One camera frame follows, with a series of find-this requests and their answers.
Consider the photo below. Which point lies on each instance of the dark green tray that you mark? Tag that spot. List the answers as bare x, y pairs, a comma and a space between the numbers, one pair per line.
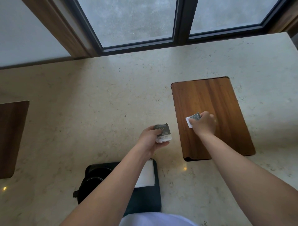
146, 198

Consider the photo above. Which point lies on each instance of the person's left forearm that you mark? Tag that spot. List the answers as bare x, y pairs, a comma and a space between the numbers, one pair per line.
104, 193

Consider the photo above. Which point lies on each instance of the grey sachet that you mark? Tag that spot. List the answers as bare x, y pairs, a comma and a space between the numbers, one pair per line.
164, 139
194, 117
164, 128

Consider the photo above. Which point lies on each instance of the person's left hand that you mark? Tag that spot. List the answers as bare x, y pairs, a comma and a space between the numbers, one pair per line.
149, 142

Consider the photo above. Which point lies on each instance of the person's white shirt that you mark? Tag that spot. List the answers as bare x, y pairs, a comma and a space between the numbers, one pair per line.
158, 220

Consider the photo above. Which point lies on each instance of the brown wooden placemat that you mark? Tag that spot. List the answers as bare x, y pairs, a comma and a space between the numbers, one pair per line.
214, 104
11, 137

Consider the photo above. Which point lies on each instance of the black cup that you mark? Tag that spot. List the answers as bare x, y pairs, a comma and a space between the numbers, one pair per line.
87, 187

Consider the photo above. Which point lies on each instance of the wooden wall post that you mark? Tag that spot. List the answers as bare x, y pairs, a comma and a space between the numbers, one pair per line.
284, 21
60, 30

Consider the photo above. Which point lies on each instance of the black saucer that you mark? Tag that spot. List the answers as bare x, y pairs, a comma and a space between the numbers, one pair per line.
99, 171

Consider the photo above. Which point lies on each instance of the white paper napkin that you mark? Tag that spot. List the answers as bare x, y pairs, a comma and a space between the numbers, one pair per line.
146, 175

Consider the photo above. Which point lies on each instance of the person's right hand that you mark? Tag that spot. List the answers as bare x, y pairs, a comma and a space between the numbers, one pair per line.
203, 125

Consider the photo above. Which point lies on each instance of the person's right forearm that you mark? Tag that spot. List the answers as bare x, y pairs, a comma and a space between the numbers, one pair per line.
249, 179

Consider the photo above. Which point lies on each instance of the black window frame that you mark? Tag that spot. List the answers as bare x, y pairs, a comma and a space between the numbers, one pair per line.
184, 21

